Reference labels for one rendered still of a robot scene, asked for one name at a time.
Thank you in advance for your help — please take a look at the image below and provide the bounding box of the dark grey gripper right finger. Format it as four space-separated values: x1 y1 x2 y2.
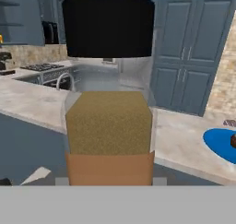
152 168 173 186

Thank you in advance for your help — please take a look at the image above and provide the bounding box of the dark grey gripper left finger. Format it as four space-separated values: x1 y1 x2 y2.
49 168 69 186

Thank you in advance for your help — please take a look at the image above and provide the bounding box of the cinnamon bottle with black cap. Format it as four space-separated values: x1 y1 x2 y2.
60 0 159 186

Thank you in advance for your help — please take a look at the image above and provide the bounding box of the blue counter base panel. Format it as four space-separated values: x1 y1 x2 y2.
0 112 69 186

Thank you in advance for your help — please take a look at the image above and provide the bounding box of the blue plate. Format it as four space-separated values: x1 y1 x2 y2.
202 127 236 166

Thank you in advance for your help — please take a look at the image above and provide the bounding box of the chocolate piece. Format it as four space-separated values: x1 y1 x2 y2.
222 119 236 127

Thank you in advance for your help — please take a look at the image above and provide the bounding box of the silver curved tap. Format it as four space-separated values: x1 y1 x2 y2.
55 72 76 92

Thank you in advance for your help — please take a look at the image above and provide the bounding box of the silver oven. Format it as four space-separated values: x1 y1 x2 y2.
36 66 75 89

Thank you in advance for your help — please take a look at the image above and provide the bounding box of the black gas hob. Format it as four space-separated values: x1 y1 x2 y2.
19 62 65 73

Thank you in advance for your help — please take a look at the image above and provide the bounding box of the tall blue cupboard run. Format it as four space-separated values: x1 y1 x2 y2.
149 0 236 117

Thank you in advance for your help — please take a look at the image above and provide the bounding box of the black coffee machine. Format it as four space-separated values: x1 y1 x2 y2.
0 51 17 77

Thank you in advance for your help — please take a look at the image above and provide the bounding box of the black microwave oven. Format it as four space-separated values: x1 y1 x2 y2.
41 20 60 45

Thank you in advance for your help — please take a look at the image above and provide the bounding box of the blue wall cupboard run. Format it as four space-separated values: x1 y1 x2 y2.
0 0 67 48

